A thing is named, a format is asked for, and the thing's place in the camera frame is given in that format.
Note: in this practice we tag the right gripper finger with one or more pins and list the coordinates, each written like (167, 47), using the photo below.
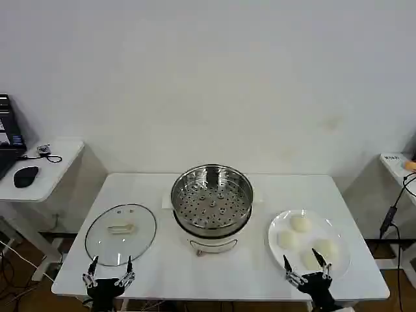
(294, 277)
(326, 269)

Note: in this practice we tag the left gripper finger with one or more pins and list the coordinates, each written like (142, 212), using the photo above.
(91, 276)
(127, 275)

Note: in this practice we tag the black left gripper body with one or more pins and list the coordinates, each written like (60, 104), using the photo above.
(104, 289)

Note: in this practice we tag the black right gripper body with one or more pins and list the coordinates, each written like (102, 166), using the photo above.
(317, 289)

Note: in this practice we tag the white steamed bun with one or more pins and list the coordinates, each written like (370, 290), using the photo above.
(308, 260)
(287, 240)
(300, 223)
(326, 247)

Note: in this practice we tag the white oval plate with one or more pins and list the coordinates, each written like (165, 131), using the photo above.
(279, 256)

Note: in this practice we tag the round glass lid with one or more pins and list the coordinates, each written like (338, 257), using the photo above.
(100, 240)

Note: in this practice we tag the white electric cooker base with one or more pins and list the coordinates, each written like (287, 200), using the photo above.
(211, 243)

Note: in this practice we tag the white side table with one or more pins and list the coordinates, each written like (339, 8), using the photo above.
(55, 169)
(398, 169)

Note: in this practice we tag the black computer mouse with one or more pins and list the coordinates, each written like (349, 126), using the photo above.
(25, 176)

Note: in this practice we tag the steel steamer basket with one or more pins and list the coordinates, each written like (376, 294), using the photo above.
(211, 182)

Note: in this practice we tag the orange round object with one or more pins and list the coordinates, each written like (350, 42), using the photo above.
(410, 165)

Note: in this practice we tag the black laptop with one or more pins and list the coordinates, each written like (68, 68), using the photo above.
(8, 136)

